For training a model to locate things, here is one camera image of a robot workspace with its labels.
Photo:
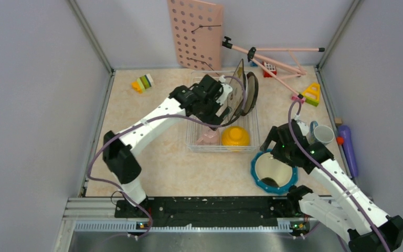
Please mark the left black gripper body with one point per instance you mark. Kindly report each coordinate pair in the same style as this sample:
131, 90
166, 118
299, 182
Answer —
211, 108

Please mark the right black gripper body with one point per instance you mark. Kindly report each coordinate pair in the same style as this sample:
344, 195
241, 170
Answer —
280, 151

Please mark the blue rimmed bowl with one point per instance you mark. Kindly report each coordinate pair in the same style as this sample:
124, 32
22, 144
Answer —
272, 175

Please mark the square floral plate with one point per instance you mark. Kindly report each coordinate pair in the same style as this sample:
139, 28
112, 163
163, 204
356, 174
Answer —
235, 98

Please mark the white pink handled cup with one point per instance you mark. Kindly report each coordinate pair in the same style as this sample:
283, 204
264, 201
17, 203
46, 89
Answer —
209, 137

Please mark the orange yellow bowl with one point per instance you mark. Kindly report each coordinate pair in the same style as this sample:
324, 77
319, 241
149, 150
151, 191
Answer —
235, 136

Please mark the white wire dish rack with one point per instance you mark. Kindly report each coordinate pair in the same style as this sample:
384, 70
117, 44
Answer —
249, 122

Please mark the dark red rimmed plate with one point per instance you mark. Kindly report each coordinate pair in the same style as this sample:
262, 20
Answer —
252, 96

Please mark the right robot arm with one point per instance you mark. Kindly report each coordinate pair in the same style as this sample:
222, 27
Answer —
357, 220

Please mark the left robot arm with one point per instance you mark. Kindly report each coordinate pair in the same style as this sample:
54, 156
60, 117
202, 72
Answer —
121, 149

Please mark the blue white mug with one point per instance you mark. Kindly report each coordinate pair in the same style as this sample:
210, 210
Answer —
320, 133

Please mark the pink toy block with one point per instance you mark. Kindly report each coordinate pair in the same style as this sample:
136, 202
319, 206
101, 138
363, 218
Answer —
299, 98

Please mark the yellow green toy block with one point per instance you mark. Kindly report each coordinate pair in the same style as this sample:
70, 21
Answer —
312, 94

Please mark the stacked colourful toy blocks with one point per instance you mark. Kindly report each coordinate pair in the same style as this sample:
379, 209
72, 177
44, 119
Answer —
142, 83

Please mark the pink pegboard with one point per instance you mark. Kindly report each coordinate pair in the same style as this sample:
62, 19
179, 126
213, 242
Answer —
198, 30

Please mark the red white toy block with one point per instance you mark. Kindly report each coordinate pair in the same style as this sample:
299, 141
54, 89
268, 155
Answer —
270, 68

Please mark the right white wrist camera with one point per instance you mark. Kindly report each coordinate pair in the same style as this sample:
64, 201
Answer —
304, 127

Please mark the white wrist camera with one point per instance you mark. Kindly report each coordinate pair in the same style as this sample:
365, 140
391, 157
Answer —
304, 127
226, 90

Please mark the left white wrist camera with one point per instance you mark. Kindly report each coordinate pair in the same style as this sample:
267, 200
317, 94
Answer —
226, 90

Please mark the purple handled tool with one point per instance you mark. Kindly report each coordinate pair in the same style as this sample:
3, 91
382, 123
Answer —
344, 140

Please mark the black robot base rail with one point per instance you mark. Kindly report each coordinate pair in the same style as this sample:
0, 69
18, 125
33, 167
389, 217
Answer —
241, 213

